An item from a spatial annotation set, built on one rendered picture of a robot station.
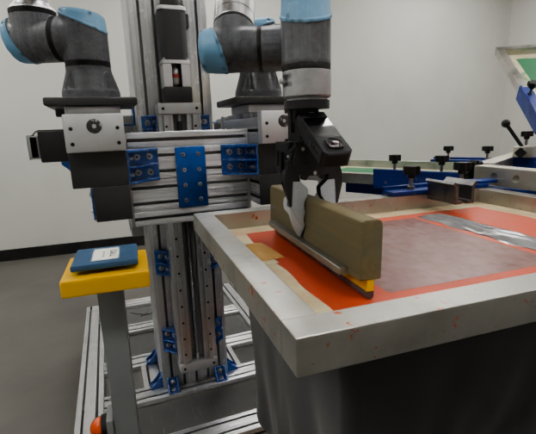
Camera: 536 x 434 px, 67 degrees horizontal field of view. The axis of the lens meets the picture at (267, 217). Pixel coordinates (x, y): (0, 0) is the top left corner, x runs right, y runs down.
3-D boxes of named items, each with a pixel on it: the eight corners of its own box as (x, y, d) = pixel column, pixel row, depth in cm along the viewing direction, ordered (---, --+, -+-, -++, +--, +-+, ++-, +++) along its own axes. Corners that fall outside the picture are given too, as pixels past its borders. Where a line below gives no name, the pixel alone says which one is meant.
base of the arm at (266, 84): (229, 101, 135) (228, 69, 133) (271, 100, 140) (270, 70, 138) (243, 96, 121) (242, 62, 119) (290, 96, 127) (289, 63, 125)
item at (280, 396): (343, 630, 53) (346, 328, 44) (249, 412, 95) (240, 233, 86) (364, 621, 54) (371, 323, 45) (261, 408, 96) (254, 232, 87)
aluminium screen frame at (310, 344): (296, 379, 35) (295, 339, 34) (194, 230, 89) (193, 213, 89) (797, 259, 59) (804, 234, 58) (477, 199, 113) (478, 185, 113)
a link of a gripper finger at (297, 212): (290, 230, 70) (297, 176, 69) (304, 238, 65) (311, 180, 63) (274, 229, 69) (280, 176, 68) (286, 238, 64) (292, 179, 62)
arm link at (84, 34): (98, 58, 105) (91, 1, 102) (48, 60, 106) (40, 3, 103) (118, 65, 117) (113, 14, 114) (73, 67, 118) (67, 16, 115)
